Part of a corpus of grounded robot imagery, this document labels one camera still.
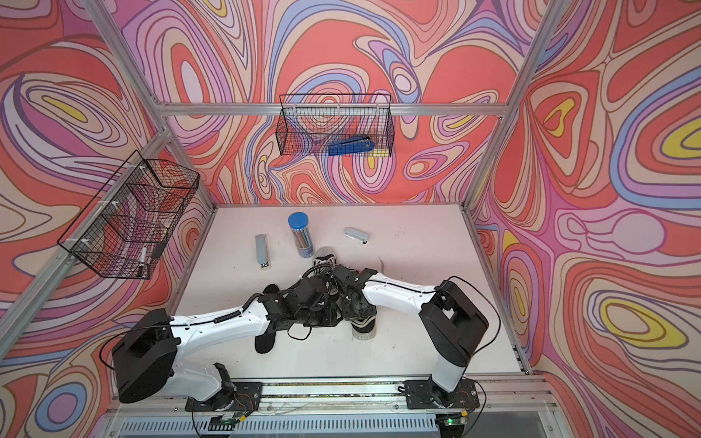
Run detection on black wire basket back wall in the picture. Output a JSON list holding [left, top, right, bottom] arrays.
[[276, 92, 395, 158]]

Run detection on blue capped pencil tube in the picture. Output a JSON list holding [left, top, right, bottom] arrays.
[[288, 212, 314, 258]]

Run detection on grey remote control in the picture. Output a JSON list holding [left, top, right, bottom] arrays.
[[255, 234, 270, 270]]

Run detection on black wire basket left wall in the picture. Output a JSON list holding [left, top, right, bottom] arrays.
[[57, 151, 200, 280]]

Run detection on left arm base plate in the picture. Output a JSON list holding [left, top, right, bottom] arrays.
[[185, 381, 263, 414]]

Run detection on black insole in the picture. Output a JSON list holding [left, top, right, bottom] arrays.
[[255, 284, 279, 354]]

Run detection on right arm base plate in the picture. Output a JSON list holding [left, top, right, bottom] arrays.
[[398, 378, 480, 412]]

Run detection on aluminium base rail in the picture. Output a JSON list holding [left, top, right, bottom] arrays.
[[92, 375, 572, 437]]

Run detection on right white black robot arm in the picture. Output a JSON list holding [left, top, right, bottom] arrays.
[[329, 265, 489, 393]]

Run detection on black wire basket wall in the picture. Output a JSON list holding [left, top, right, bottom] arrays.
[[276, 92, 395, 158], [57, 151, 200, 280]]

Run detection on blue object in basket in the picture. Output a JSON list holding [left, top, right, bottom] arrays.
[[327, 136, 375, 156]]

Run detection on grey blue stapler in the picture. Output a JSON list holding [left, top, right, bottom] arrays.
[[344, 227, 370, 246]]

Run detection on marker pen in basket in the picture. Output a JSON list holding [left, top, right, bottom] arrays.
[[137, 246, 147, 277]]

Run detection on black white sneaker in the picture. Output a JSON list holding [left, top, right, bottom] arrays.
[[350, 316, 376, 341], [312, 246, 338, 273]]

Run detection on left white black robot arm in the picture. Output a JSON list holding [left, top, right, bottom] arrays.
[[111, 277, 341, 411]]

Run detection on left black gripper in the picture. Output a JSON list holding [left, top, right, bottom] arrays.
[[296, 301, 345, 329]]

